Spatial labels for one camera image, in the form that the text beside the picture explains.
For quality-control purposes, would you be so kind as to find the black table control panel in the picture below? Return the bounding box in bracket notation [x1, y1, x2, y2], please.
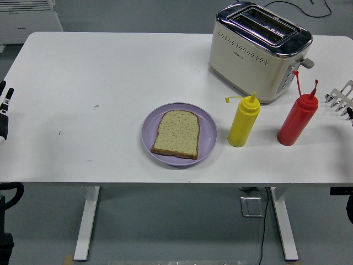
[329, 187, 353, 195]

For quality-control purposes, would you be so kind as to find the silver metal rack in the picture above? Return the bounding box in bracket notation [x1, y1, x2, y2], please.
[324, 80, 353, 121]

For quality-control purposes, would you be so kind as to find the white floor appliance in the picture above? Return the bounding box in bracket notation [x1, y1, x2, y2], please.
[0, 0, 64, 53]

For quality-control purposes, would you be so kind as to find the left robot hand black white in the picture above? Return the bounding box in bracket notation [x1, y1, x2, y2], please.
[0, 80, 15, 142]

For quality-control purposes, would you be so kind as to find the yellow squeeze bottle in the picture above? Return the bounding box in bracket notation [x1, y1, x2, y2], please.
[224, 91, 261, 147]

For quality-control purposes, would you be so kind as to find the purple plate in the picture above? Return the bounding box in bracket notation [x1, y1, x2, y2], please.
[141, 102, 218, 167]

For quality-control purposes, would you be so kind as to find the red squeeze bottle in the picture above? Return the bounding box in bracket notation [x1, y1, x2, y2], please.
[276, 70, 320, 146]

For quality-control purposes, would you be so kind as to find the white table leg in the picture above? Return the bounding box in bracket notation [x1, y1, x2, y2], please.
[270, 187, 299, 262]
[73, 186, 101, 262]

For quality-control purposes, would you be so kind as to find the cream and chrome toaster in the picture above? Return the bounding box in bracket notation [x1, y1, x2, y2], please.
[207, 1, 315, 105]

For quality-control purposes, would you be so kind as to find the metal floor socket plate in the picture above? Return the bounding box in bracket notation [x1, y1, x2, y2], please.
[239, 195, 265, 218]

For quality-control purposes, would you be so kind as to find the bread slice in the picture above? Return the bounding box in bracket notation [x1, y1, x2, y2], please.
[151, 109, 201, 161]

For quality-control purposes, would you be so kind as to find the black toaster power cable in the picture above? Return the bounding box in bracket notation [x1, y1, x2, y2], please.
[263, 0, 332, 18]

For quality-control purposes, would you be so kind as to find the black floor cable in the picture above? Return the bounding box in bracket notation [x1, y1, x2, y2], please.
[257, 187, 270, 265]

